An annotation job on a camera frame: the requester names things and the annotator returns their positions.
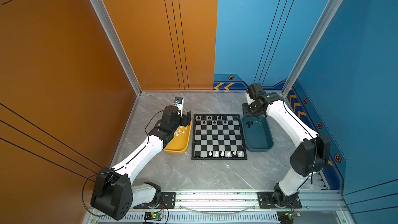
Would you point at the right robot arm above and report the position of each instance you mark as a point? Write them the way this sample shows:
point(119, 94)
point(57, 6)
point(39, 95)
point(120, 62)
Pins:
point(311, 149)

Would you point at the left green circuit board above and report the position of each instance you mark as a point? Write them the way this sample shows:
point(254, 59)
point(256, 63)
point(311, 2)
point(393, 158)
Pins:
point(153, 217)

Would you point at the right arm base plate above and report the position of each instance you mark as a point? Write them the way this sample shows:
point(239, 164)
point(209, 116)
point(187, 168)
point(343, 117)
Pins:
point(277, 199)

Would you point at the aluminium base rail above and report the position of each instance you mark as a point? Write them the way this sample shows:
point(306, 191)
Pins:
point(239, 200)

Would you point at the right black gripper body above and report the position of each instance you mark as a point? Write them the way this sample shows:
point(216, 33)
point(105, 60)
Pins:
point(250, 110)

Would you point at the yellow plastic tray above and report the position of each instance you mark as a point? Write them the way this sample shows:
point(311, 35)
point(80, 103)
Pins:
point(179, 143)

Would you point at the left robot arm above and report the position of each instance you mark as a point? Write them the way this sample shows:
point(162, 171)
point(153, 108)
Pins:
point(113, 192)

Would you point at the black white chess board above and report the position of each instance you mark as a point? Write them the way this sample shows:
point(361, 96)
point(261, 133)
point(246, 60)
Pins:
point(218, 137)

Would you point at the right circuit board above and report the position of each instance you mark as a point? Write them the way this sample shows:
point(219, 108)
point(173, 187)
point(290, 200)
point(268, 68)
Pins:
point(287, 217)

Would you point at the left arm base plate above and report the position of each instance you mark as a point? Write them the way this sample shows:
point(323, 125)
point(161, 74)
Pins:
point(165, 197)

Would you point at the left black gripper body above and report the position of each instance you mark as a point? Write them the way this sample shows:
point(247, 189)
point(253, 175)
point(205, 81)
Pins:
point(184, 121)

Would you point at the teal plastic tray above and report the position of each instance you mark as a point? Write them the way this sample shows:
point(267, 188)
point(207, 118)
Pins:
point(258, 137)

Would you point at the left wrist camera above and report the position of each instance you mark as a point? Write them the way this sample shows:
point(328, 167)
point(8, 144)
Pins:
point(178, 102)

